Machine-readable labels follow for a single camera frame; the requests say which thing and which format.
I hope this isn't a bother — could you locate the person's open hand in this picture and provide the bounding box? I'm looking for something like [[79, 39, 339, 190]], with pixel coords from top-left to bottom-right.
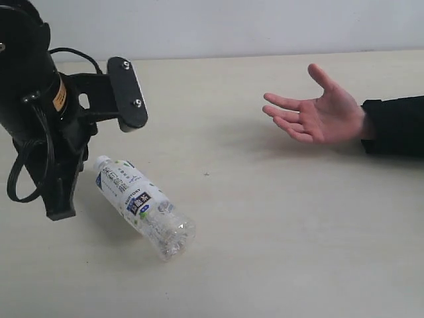
[[262, 64, 372, 144]]

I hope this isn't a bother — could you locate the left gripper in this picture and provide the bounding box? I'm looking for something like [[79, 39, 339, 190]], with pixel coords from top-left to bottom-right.
[[13, 72, 118, 221]]

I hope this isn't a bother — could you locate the Suntory white label bottle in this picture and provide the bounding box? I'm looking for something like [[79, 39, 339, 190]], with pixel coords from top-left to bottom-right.
[[93, 156, 196, 261]]

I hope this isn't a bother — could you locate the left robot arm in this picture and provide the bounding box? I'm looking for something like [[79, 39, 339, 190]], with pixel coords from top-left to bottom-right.
[[1, 1, 118, 221]]

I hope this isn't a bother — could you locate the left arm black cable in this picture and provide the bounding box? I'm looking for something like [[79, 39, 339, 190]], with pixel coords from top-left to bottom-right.
[[7, 47, 103, 203]]

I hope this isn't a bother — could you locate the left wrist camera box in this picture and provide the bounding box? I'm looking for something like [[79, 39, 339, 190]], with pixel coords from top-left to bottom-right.
[[107, 56, 148, 133]]

